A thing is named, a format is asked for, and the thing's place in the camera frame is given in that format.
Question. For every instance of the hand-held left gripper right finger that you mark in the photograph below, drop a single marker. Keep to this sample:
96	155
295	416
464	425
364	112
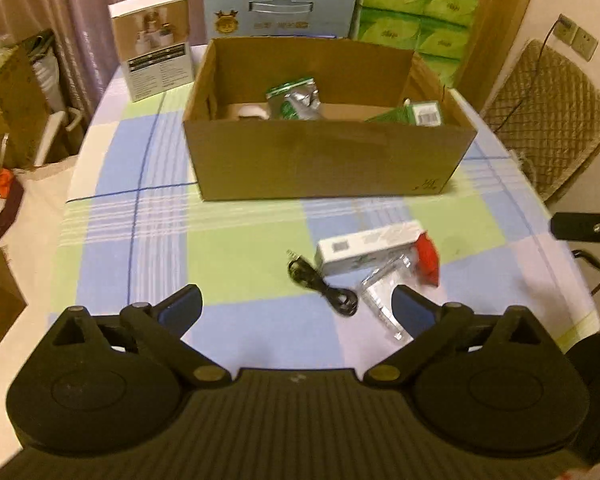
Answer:
412	306

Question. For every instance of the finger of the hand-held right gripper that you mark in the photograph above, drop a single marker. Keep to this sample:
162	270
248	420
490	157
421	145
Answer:
585	227

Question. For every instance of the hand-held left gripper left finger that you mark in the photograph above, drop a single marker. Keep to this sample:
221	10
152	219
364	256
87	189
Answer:
182	305

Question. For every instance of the clear plastic packaging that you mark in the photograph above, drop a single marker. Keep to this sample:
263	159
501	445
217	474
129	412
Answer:
380	290

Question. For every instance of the red packet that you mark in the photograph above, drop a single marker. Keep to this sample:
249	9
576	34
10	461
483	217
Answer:
426	257

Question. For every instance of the white slim carton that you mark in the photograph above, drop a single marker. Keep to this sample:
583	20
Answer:
360	250

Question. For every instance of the brown cardboard box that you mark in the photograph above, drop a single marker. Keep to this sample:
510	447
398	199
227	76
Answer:
305	160

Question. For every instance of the green medicine box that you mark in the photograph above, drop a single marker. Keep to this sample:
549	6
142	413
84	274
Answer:
427	112

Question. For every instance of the white power adapter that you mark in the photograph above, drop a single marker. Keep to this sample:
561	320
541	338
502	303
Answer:
252	111

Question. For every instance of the silver foil tea bag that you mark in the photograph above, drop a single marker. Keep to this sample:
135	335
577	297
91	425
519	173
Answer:
295	102

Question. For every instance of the desktop with checked tablecloth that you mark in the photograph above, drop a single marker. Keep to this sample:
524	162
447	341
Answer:
205	240

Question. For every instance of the woven chair cushion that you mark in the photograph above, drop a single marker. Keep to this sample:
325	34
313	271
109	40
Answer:
545	125

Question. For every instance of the brown box with white inside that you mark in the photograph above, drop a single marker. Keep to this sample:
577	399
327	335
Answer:
2	305

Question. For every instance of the orange object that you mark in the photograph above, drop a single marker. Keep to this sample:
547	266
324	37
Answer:
3	181

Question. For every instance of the wooden door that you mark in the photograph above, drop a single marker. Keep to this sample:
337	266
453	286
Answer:
480	20

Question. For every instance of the brown cardboard carton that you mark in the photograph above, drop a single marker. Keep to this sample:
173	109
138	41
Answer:
20	105

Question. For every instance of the white product box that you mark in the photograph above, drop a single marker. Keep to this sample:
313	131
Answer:
150	45

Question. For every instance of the stack of green tissue packs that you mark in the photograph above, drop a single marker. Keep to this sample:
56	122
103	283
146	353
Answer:
410	20

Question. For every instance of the light blue gift box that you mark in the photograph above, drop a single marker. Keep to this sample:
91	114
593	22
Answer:
280	5

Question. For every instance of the wall socket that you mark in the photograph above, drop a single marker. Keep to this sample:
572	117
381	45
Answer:
575	37

